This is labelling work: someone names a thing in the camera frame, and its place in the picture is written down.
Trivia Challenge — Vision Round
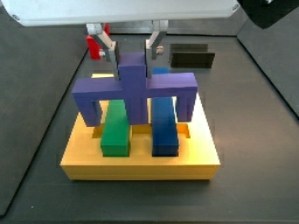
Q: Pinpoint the purple interlocking block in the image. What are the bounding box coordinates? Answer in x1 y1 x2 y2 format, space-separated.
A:
72 52 198 127

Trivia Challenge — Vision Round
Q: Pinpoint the red interlocking block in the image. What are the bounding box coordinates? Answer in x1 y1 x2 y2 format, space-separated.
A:
87 23 110 60

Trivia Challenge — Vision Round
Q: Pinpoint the green bar block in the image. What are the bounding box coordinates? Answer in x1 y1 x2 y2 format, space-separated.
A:
100 100 131 157

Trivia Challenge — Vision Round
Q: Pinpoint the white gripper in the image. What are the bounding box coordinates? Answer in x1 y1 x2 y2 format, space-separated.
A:
0 0 239 80

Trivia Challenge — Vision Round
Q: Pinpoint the black gripper-mounted camera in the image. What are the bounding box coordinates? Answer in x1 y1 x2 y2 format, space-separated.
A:
238 0 299 29

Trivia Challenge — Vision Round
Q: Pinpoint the black angle bracket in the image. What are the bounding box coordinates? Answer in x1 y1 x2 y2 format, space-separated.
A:
170 44 215 68

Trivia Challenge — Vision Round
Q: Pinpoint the yellow slotted board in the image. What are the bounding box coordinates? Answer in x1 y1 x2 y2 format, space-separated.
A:
60 94 220 180

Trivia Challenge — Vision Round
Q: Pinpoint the blue bar block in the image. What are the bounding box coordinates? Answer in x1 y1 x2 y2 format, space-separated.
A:
151 66 182 158

